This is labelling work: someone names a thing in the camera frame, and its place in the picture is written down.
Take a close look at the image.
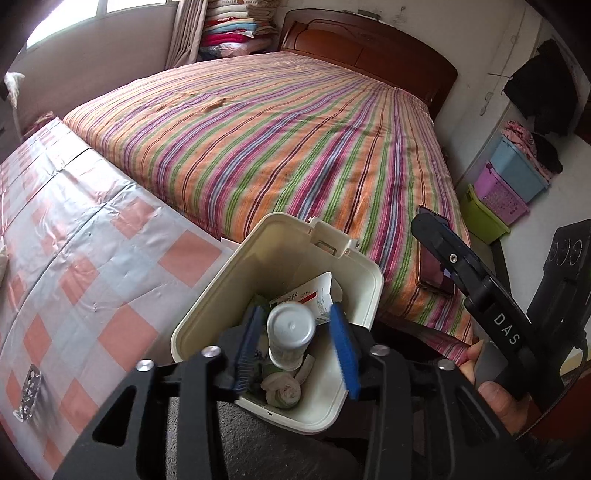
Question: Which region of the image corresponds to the stack of folded blankets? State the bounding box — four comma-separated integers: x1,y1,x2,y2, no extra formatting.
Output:
198,0,278,61

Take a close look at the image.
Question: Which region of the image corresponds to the white plastic bottle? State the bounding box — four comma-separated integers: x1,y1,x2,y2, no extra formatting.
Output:
266,302,317,371

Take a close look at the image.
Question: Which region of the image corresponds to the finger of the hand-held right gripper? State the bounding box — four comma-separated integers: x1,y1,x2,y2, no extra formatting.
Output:
411,213,536,400

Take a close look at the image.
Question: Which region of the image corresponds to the green plastic basket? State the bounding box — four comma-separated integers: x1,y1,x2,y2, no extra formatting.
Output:
461,184,511,244

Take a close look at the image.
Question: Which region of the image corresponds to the black smartphone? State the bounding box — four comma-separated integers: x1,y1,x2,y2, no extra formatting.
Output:
416,205,457,297

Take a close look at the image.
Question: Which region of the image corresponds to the pink checked tablecloth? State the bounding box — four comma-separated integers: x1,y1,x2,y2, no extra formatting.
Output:
0,116,236,472

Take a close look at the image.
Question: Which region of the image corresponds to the cream plastic bin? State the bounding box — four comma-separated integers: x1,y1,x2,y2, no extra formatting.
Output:
171,212,385,435

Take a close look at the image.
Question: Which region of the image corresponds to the person's right hand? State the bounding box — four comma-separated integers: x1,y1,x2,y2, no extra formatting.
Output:
462,340,534,437

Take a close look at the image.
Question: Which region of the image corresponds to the red and white carton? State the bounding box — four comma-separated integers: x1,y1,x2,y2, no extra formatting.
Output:
269,272,334,319

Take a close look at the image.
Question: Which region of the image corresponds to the dark hanging jacket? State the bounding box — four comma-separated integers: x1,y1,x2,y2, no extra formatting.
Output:
502,39,580,137

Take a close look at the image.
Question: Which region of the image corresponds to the bed with striped sheet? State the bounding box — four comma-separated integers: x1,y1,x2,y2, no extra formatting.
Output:
62,8,474,363

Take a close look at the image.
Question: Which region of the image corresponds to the beige curtain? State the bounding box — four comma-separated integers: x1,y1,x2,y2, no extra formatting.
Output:
165,0,208,70

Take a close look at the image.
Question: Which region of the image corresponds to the silver blister pack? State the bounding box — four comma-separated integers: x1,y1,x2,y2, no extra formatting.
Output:
13,364,43,422

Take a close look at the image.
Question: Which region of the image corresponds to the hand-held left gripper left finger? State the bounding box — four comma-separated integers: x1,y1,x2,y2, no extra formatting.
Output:
53,305,266,480

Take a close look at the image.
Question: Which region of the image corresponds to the black cloth bundle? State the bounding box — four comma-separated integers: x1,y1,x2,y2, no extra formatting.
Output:
530,131,564,175

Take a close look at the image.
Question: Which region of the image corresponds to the window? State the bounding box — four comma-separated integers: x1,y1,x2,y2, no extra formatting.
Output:
25,0,178,49

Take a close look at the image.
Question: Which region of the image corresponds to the pink patterned cloth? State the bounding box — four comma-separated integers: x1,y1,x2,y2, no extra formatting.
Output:
502,120,552,178

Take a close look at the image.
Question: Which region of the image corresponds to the blue plastic basket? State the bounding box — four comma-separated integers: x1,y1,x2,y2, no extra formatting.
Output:
489,135,551,204

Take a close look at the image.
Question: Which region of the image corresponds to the purple plastic basket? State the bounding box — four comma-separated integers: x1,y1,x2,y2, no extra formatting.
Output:
473,161,529,226

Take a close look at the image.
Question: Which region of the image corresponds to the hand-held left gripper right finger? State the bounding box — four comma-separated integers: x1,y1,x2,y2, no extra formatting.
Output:
329,302,522,480

